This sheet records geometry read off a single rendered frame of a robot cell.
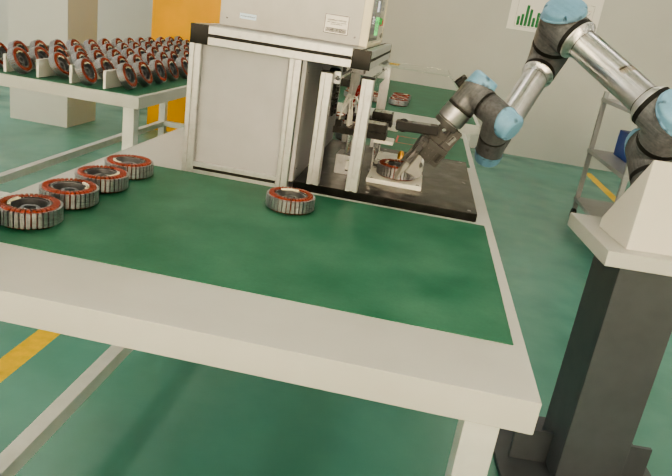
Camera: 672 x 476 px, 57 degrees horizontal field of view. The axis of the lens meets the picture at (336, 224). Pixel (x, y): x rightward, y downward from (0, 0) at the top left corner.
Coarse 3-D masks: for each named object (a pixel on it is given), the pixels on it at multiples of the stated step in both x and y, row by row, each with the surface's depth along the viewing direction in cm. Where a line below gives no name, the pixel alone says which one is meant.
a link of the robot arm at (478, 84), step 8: (480, 72) 161; (472, 80) 162; (480, 80) 161; (488, 80) 160; (464, 88) 163; (472, 88) 161; (480, 88) 161; (488, 88) 161; (456, 96) 164; (464, 96) 162; (472, 96) 161; (480, 96) 160; (456, 104) 164; (464, 104) 163; (472, 104) 162; (464, 112) 164; (472, 112) 164
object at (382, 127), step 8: (336, 128) 170; (344, 128) 170; (352, 128) 170; (368, 128) 169; (376, 128) 169; (384, 128) 168; (368, 136) 169; (376, 136) 169; (384, 136) 169; (392, 144) 169; (344, 152) 173
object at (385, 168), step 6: (378, 162) 173; (384, 162) 172; (390, 162) 176; (396, 162) 177; (402, 162) 177; (378, 168) 172; (384, 168) 170; (390, 168) 169; (396, 168) 169; (384, 174) 170; (390, 174) 170; (402, 174) 169; (408, 174) 170; (402, 180) 171; (408, 180) 171
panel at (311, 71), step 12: (312, 72) 158; (300, 84) 151; (312, 84) 161; (300, 96) 151; (312, 96) 164; (300, 108) 152; (312, 108) 168; (336, 108) 215; (300, 120) 154; (312, 120) 171; (300, 132) 157; (312, 132) 175; (300, 144) 160; (300, 156) 163; (300, 168) 167; (288, 180) 158
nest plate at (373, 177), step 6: (372, 168) 180; (372, 174) 173; (378, 174) 174; (366, 180) 169; (372, 180) 169; (378, 180) 168; (384, 180) 168; (390, 180) 169; (396, 180) 170; (414, 180) 173; (420, 180) 174; (396, 186) 168; (402, 186) 168; (408, 186) 168; (414, 186) 167; (420, 186) 168
